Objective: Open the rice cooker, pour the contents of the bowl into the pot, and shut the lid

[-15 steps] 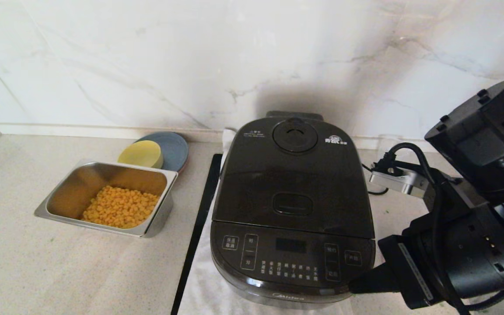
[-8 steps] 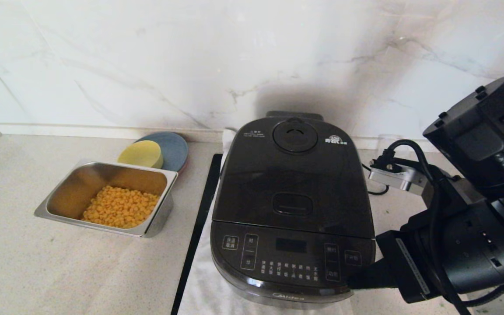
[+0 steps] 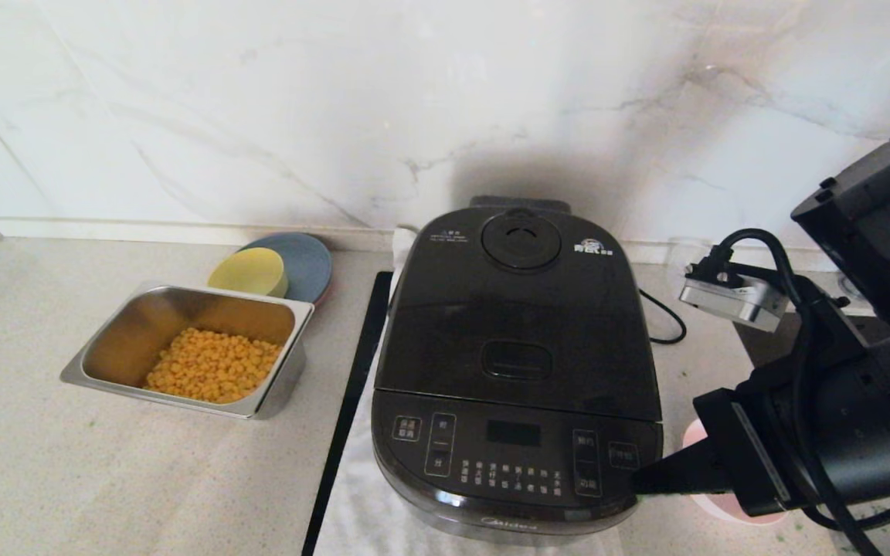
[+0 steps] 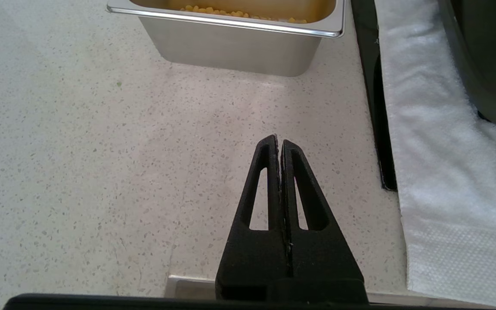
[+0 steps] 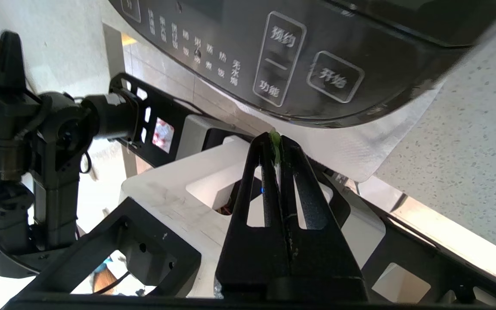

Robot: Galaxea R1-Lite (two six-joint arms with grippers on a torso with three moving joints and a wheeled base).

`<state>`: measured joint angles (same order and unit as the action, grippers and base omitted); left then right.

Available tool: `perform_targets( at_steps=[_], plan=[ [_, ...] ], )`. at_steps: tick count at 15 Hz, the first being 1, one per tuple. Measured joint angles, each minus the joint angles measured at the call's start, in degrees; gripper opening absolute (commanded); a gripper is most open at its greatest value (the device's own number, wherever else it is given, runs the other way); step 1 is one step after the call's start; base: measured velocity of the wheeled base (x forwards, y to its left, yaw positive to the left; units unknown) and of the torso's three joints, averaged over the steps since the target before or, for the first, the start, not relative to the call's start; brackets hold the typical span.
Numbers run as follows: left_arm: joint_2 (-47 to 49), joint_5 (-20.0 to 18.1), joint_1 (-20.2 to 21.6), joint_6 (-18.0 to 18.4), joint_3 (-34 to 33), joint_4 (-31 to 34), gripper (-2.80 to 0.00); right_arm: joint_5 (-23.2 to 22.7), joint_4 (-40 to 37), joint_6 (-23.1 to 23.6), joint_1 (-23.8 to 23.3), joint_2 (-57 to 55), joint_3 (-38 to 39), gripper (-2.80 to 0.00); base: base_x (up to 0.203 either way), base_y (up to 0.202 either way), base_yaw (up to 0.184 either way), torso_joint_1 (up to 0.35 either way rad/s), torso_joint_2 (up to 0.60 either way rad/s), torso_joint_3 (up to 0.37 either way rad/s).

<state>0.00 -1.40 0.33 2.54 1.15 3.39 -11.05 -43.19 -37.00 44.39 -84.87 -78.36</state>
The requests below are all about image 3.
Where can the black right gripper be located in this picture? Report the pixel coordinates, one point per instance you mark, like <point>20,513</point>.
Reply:
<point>754,455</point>

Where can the pink bowl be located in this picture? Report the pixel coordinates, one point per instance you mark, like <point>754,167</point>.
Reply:
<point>711,503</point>

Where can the black rice cooker lid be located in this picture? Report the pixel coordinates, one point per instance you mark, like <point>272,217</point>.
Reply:
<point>514,309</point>

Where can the yellow small bowl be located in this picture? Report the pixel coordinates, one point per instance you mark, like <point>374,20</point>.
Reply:
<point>248,274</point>

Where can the clear measuring cup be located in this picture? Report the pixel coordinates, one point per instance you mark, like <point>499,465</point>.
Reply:
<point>681,259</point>

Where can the white terry towel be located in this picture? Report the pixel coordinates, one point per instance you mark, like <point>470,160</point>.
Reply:
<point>352,502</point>

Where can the black flat strip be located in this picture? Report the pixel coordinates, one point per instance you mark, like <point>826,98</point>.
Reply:
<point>352,401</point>

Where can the blue grey plate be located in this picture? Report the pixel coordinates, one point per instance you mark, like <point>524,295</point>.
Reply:
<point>310,262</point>

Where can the yellow corn kernels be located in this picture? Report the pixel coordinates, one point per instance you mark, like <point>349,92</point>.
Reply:
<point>213,367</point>

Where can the stainless steel tray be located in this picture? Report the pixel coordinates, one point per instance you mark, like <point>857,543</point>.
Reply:
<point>144,324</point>

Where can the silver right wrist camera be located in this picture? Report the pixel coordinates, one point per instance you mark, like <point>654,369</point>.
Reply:
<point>731,297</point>

